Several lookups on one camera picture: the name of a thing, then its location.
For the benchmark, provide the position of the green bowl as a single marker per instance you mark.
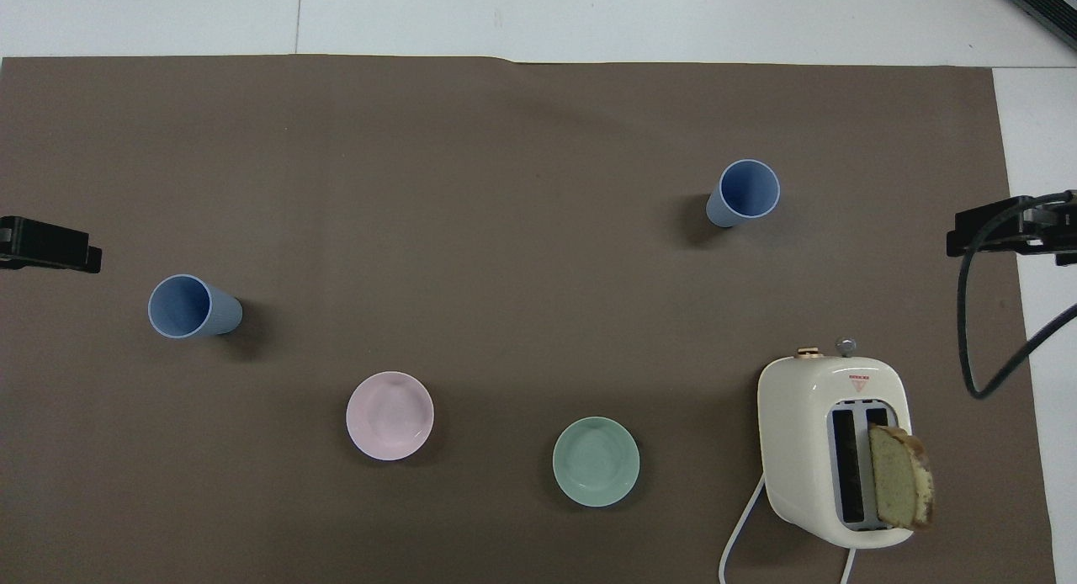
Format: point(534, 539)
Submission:
point(596, 462)

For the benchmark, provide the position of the black stand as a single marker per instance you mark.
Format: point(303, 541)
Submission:
point(46, 246)
point(1006, 236)

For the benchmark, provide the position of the slice of bread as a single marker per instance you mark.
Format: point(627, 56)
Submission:
point(896, 479)

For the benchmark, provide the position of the pink bowl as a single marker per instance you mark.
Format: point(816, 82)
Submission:
point(389, 416)

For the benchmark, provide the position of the cream white toaster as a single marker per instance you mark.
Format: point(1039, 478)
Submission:
point(795, 432)

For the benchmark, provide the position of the blue ribbed plastic cup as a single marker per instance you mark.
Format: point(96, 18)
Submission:
point(747, 188)
point(181, 308)

